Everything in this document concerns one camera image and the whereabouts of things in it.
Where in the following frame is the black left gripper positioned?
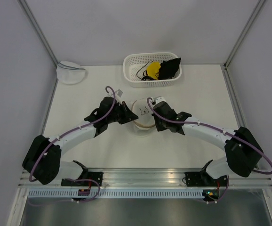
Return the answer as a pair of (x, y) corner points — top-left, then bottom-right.
(107, 102), (138, 125)

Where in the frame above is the white mesh laundry bag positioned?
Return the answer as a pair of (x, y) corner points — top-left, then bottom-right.
(131, 99), (155, 137)

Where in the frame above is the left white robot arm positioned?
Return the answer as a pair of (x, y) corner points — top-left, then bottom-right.
(22, 97), (138, 186)

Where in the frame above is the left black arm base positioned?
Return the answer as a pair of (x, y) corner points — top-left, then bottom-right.
(59, 160), (103, 187)

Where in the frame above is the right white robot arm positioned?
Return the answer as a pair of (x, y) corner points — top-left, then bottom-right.
(147, 98), (263, 186)

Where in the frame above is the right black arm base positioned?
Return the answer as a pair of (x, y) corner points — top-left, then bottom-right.
(182, 160), (228, 188)

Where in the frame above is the black bra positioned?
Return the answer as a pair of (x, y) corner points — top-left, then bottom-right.
(158, 58), (181, 80)

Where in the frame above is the yellow bra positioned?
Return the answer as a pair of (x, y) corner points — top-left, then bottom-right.
(146, 62), (161, 80)

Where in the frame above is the white folded mesh bag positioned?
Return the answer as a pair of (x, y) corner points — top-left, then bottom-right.
(56, 61), (87, 85)

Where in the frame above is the white plastic basket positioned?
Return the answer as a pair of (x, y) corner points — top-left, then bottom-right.
(123, 52), (182, 88)

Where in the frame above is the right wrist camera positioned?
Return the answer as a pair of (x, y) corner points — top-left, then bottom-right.
(150, 96), (166, 105)

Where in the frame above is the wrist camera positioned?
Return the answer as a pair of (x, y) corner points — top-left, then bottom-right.
(115, 89), (123, 98)
(150, 96), (166, 105)

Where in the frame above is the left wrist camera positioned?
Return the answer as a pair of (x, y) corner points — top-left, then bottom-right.
(115, 89), (123, 98)

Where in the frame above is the aluminium mounting rail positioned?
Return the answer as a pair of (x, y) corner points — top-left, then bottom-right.
(18, 167), (272, 189)

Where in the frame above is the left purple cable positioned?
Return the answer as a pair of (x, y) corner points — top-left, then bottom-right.
(29, 86), (117, 183)

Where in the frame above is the purple cable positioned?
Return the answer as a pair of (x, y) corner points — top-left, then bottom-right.
(146, 97), (272, 175)
(29, 86), (117, 183)

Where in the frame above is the white slotted cable duct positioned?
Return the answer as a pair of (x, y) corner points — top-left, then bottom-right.
(28, 189), (204, 199)

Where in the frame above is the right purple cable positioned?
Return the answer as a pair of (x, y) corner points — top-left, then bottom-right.
(146, 97), (272, 175)

